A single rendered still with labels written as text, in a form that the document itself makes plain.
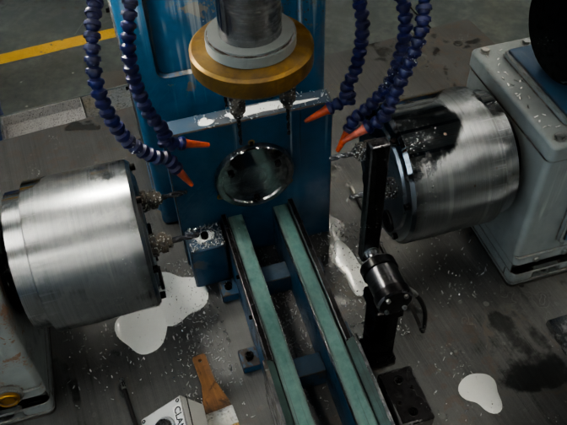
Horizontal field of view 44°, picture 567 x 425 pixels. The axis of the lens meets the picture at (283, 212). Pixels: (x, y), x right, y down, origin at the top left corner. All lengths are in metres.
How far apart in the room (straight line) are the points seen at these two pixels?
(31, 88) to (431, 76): 2.03
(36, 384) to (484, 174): 0.81
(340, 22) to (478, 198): 2.44
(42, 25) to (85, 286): 2.81
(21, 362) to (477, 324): 0.80
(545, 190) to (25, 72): 2.69
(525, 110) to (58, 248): 0.77
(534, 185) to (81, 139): 1.05
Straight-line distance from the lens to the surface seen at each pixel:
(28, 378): 1.22
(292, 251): 1.27
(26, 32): 3.77
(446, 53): 1.96
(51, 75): 3.42
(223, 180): 1.25
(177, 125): 1.19
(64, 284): 1.07
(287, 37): 0.99
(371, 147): 0.97
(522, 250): 1.35
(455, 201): 1.16
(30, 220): 1.08
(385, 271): 1.09
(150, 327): 1.34
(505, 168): 1.19
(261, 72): 0.96
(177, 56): 1.24
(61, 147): 1.74
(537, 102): 1.24
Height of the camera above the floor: 1.90
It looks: 48 degrees down
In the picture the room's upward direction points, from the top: 3 degrees counter-clockwise
